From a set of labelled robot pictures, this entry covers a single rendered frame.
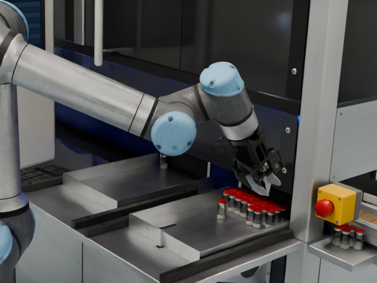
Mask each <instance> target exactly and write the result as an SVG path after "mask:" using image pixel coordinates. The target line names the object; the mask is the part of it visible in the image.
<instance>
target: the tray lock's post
mask: <svg viewBox="0 0 377 283"><path fill-rule="evenodd" d="M163 239H164V228H162V227H160V228H158V247H163Z"/></svg>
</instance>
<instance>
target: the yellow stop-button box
mask: <svg viewBox="0 0 377 283"><path fill-rule="evenodd" d="M361 192H362V191H361V190H359V189H356V188H353V187H351V186H348V185H345V184H342V183H339V182H334V183H332V184H329V185H326V186H322V187H320V188H319V189H318V198H317V202H318V201H319V200H322V199H327V200H329V201H330V202H331V204H332V206H333V213H332V214H331V215H330V216H328V217H320V216H319V215H318V214H317V213H316V217H319V218H322V219H324V220H326V221H329V222H331V223H334V224H336V225H338V226H340V225H343V224H345V223H348V222H351V221H353V220H357V219H358V216H359V210H360V201H361Z"/></svg>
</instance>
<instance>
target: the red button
mask: <svg viewBox="0 0 377 283"><path fill-rule="evenodd" d="M315 211H316V213H317V214H318V215H319V216H320V217H328V216H330V215H331V214H332V213H333V206H332V204H331V202H330V201H329V200H327V199H322V200H319V201H318V202H317V203H316V205H315Z"/></svg>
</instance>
